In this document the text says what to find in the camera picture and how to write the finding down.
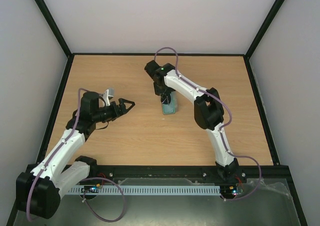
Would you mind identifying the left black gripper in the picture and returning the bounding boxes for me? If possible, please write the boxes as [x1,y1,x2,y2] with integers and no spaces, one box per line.
[93,98,136,123]

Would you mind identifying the grey felt glasses case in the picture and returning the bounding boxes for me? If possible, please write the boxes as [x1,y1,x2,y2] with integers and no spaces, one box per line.
[161,91,178,115]

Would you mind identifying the black round sunglasses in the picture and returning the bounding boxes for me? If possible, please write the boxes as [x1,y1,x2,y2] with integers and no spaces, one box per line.
[160,92,172,105]

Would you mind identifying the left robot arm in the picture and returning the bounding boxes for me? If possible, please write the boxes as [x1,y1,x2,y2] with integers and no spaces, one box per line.
[16,88,135,222]

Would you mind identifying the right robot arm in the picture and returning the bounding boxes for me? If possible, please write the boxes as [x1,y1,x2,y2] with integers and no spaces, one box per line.
[144,60,239,182]

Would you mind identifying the clear plastic sheet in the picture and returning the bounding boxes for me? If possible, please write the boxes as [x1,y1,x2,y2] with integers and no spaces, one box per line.
[17,177,301,226]

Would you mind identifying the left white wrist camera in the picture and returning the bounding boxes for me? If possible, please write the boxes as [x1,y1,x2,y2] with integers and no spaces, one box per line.
[102,88,115,106]

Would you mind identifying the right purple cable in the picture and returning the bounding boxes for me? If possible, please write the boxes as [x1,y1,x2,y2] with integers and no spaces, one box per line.
[153,47,263,202]

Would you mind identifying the purple cable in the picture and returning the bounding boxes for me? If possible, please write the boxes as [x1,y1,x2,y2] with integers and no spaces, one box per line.
[153,47,263,202]
[25,88,126,222]

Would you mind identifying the black cage frame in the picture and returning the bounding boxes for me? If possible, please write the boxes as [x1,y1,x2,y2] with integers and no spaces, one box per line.
[4,0,309,226]

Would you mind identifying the light blue slotted cable duct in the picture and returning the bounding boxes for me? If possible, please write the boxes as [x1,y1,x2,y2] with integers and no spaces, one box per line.
[67,185,221,196]

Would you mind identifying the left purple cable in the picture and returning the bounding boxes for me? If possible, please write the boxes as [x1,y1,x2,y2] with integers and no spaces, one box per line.
[25,88,126,222]

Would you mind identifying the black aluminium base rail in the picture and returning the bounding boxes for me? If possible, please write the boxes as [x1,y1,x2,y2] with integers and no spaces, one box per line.
[24,164,291,184]

